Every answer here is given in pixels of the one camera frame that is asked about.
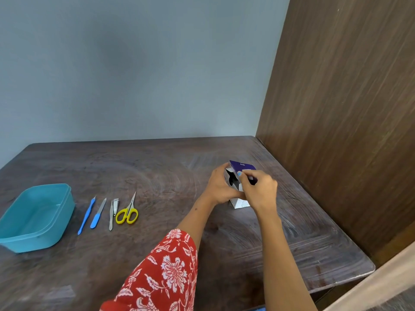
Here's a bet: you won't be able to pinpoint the blue cuticle pusher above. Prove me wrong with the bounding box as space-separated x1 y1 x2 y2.
77 196 96 236

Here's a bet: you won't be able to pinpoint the blue-handled nail file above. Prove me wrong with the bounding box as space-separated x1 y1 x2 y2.
90 198 107 229

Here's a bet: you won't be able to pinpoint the person's right forearm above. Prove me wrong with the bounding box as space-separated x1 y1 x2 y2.
258 211 319 311

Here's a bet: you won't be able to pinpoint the person's left hand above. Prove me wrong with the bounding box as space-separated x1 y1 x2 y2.
201 162 247 206

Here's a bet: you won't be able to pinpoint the person's left forearm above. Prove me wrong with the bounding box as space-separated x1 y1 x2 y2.
176 194 217 245

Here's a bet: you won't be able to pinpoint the purple and white carton box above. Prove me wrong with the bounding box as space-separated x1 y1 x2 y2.
224 160 258 209

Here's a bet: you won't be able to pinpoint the person's right hand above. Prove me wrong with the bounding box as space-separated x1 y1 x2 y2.
238 169 279 218

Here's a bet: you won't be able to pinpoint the brown wooden wardrobe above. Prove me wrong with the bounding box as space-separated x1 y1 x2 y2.
255 0 415 268

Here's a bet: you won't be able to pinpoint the beige wooden board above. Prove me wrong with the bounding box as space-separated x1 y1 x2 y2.
322 241 415 311

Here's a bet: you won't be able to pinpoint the yellow-handled scissors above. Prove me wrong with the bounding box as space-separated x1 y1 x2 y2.
115 192 139 225

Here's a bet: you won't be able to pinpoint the red floral sleeve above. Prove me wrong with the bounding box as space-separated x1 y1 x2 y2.
99 228 198 311

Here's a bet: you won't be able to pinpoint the teal plastic container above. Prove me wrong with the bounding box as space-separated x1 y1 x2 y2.
0 183 76 254

